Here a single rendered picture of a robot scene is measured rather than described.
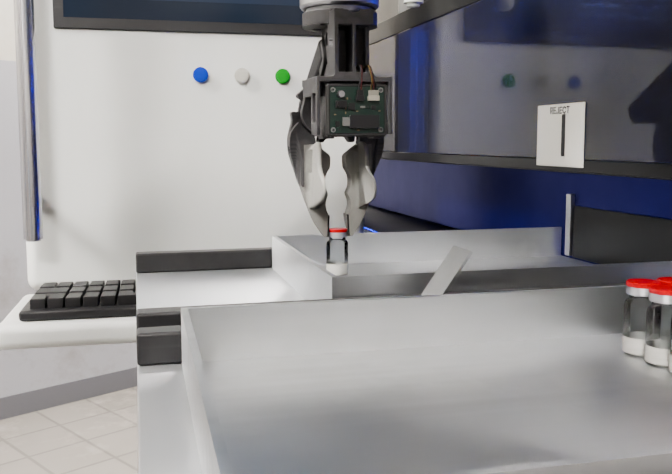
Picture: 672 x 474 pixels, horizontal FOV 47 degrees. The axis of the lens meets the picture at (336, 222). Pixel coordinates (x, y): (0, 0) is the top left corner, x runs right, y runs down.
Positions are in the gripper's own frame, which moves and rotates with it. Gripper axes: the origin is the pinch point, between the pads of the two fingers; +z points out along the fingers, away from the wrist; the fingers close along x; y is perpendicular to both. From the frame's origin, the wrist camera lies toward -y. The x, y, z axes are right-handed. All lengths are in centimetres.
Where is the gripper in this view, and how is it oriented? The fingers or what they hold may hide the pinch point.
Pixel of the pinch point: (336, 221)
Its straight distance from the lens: 77.6
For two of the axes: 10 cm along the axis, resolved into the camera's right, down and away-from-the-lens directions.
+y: 2.5, 1.0, -9.6
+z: 0.1, 9.9, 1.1
